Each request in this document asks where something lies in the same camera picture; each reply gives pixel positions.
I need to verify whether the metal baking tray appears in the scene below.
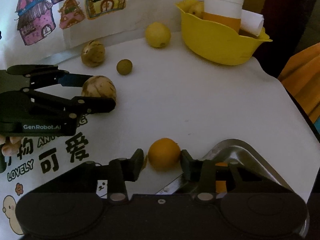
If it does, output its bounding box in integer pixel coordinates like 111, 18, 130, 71
155, 139, 310, 239

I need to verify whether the printed cloth with dress figure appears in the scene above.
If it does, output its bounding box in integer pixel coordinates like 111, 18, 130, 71
277, 42, 320, 133

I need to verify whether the yellow-brown round fruit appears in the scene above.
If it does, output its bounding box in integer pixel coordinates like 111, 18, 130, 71
188, 2, 204, 19

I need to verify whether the white printed table cloth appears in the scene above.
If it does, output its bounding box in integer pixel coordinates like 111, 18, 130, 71
0, 30, 320, 240

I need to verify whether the yellow plastic bowl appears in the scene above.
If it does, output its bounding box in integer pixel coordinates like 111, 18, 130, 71
175, 0, 273, 66

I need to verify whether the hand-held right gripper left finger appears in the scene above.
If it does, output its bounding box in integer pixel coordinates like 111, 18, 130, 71
50, 149, 144, 202

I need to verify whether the striped pepino melon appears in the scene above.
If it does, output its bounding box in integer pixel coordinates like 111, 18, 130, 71
81, 76, 117, 105
81, 40, 106, 68

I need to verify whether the white paper roll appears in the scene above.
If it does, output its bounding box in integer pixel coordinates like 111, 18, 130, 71
239, 9, 265, 37

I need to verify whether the yellow lemon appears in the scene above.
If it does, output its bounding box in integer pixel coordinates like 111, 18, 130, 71
145, 22, 172, 48

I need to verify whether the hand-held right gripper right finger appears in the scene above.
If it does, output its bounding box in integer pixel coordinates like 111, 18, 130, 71
180, 149, 293, 202

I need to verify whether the small green-brown kiwi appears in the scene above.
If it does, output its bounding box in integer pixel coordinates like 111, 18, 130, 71
116, 59, 133, 76

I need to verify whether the person's left hand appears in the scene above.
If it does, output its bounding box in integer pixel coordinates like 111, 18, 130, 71
0, 136, 22, 157

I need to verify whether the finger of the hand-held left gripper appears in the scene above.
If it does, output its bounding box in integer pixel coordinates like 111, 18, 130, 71
6, 64, 94, 89
21, 88, 117, 118

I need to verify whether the white jar with orange label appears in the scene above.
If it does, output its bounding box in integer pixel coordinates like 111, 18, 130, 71
203, 0, 244, 32

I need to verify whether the house drawings wall poster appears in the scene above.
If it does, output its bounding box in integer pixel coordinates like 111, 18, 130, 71
0, 0, 145, 65

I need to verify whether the small orange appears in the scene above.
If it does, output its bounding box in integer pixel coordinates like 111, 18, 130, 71
147, 138, 181, 172

